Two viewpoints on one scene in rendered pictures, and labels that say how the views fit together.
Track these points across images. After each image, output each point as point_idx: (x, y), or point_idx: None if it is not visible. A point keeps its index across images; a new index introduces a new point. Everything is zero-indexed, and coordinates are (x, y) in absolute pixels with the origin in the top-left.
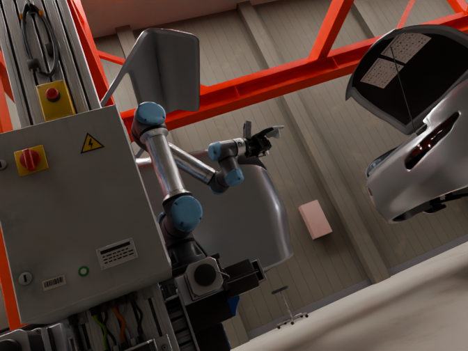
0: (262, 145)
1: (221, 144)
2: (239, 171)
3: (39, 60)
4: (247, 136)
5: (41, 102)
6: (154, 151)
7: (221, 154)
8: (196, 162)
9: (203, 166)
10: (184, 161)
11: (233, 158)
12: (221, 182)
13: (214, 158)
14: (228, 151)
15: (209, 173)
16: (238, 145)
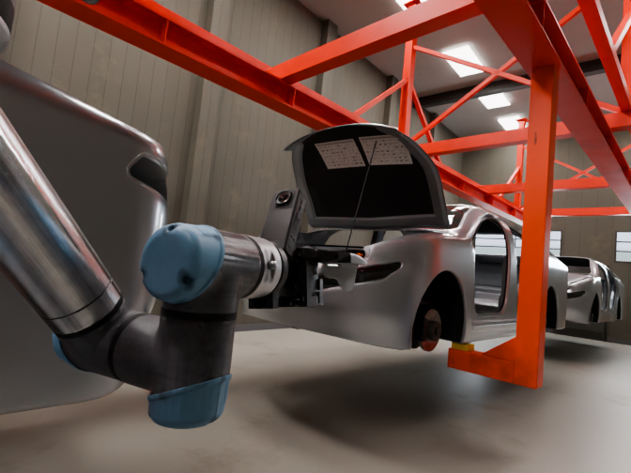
0: (310, 296)
1: (224, 254)
2: (226, 389)
3: None
4: (289, 245)
5: None
6: None
7: (203, 294)
8: (66, 243)
9: (85, 271)
10: (10, 214)
11: (233, 327)
12: (124, 373)
13: (168, 297)
14: (233, 294)
15: (95, 309)
16: (264, 278)
